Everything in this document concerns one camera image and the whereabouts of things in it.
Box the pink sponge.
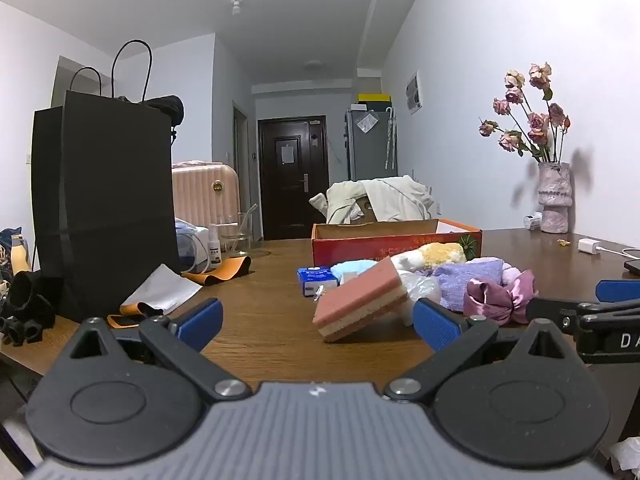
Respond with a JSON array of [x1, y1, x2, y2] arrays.
[[313, 256, 410, 343]]

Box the grey cabinet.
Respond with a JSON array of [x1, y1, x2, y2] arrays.
[[344, 107, 398, 182]]

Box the pink textured vase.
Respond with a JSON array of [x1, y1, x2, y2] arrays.
[[536, 161, 571, 235]]

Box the white umbrella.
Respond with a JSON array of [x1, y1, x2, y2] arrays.
[[385, 106, 397, 171]]

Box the lavender towel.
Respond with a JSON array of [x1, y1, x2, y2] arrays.
[[430, 256, 506, 311]]

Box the orange cardboard box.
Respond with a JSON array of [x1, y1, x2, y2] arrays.
[[311, 219, 483, 267]]

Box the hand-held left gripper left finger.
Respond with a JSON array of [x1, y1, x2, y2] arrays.
[[54, 297, 252, 402]]

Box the wooden chair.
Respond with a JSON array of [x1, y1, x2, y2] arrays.
[[327, 192, 381, 224]]

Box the dried roses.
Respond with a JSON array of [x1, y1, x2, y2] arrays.
[[478, 62, 571, 163]]

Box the white cable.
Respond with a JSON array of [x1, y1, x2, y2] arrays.
[[597, 246, 640, 261]]

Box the black paper bag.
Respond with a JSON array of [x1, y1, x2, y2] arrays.
[[31, 40, 182, 322]]

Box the white paper sheet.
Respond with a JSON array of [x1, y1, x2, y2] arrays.
[[120, 263, 203, 317]]

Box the beige coat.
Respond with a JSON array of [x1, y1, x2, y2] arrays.
[[309, 175, 435, 224]]

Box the dark door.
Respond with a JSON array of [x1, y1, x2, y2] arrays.
[[257, 116, 331, 241]]

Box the purple satin bow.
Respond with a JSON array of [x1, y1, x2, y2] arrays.
[[462, 269, 538, 326]]

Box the blue tissue packet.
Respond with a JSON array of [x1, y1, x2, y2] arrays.
[[296, 266, 341, 298]]

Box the black plastic parts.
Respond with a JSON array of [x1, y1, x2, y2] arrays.
[[0, 270, 57, 348]]

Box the yellow plush toy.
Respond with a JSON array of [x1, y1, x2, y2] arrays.
[[391, 242, 468, 273]]

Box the light blue plush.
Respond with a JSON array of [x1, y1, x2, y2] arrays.
[[332, 259, 388, 286]]

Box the pink suitcase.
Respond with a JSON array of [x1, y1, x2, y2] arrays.
[[171, 160, 240, 241]]

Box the dark cloth bundle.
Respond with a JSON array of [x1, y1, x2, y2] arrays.
[[120, 94, 186, 141]]

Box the clear iridescent plastic bag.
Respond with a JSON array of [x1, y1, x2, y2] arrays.
[[397, 269, 443, 306]]

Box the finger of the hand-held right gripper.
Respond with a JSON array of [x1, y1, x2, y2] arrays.
[[525, 297, 640, 333], [595, 280, 640, 305]]

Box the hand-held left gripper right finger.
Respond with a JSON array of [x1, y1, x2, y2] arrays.
[[384, 297, 585, 403]]

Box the blue patterned bag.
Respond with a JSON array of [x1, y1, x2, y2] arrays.
[[0, 227, 31, 286]]

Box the small spray bottle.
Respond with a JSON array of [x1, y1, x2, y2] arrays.
[[207, 223, 223, 268]]

